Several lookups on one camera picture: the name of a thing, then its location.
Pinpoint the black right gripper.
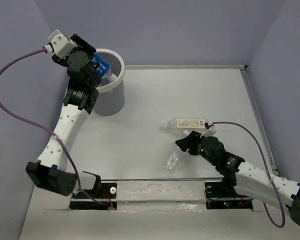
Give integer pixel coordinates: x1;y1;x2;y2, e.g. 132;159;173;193
175;130;217;166

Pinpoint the clear crushed bottle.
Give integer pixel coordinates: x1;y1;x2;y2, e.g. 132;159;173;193
163;143;184;174

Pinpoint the clear bottle cream label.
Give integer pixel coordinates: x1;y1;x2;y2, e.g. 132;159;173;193
159;117;209;136

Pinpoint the blue label bottle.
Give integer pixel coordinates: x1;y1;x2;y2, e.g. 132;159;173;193
92;54;117;83

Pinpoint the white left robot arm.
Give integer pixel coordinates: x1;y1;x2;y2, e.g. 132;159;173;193
25;30;102;196

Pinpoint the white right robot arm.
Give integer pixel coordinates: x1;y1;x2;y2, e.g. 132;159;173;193
175;131;300;226

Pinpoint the white round plastic bin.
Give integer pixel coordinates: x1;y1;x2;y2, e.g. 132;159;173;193
93;48;125;116

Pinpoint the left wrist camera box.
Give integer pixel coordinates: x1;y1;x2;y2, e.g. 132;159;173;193
43;30;78;60

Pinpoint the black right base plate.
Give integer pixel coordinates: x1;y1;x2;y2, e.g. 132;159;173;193
204;181;253;210

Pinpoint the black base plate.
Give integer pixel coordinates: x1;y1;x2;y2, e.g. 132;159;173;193
69;181;118;211
204;181;253;210

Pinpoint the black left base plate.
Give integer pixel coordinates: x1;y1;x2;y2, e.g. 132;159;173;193
69;181;118;211

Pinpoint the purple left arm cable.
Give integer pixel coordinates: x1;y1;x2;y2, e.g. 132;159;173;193
0;48;111;208

